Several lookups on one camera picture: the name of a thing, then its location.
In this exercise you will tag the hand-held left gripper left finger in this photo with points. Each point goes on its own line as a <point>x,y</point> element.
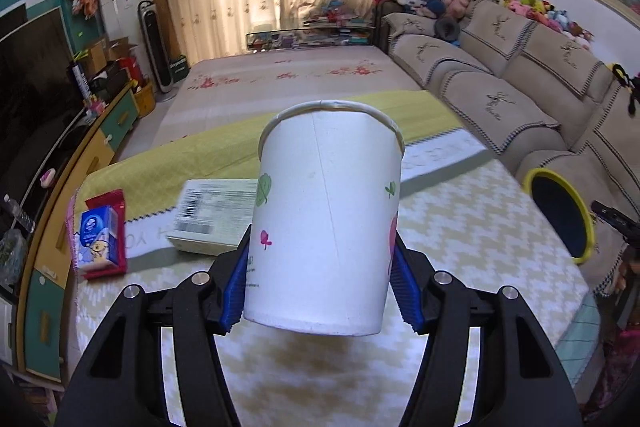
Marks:
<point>237,287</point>

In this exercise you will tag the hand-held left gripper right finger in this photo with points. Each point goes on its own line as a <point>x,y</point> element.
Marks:
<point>405,292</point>

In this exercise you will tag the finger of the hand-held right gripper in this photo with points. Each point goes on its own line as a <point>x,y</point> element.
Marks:
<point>617,219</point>

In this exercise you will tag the black bin with yellow rim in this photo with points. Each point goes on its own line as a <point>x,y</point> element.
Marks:
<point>560,217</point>

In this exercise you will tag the white paper cup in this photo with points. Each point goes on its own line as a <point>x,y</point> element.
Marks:
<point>320,217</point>

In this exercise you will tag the flat white cardboard box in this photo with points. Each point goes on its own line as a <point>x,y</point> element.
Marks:
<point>210,212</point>

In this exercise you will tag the yellow patterned tablecloth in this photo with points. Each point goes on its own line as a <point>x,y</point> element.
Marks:
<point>475,227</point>

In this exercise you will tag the black yellow plush toy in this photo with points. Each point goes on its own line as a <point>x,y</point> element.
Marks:
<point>625,82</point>

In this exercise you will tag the blue tissue pack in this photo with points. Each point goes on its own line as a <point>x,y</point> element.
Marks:
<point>100,237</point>

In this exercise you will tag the pink patterned clothing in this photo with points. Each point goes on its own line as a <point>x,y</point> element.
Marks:
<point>620,367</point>

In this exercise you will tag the red tray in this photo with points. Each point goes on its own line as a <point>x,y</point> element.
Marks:
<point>107,199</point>

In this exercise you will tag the beige sofa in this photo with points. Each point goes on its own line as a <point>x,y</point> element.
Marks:
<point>525,77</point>

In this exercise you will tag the teal and wood television cabinet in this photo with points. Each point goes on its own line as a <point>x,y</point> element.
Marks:
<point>95,152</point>

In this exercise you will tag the yellow basket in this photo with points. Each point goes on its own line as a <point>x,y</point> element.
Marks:
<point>145,99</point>

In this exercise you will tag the small pink object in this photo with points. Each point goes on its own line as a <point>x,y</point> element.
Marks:
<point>48,177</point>

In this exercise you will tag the floral beige mat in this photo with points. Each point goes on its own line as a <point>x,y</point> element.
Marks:
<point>280,72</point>

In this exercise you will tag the small dark green box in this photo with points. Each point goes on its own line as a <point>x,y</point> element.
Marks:
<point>179,69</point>

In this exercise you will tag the clear water bottle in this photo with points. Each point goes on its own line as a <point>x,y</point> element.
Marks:
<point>19,212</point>

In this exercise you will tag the pile of plush toys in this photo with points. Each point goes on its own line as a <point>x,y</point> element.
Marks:
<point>525,2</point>

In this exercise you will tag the red canister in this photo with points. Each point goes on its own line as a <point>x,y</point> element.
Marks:
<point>131,68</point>

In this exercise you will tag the black tower fan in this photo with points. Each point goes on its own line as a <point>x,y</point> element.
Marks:
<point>156,47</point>

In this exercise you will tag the grey round cushion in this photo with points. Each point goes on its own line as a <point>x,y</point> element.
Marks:
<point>446,28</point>

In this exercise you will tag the glass coffee table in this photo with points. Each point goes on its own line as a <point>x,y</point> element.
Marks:
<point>310,38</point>

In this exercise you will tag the open cardboard boxes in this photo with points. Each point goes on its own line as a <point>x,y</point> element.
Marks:
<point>110,54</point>

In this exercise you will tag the black television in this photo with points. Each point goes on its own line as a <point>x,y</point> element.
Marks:
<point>35,97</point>

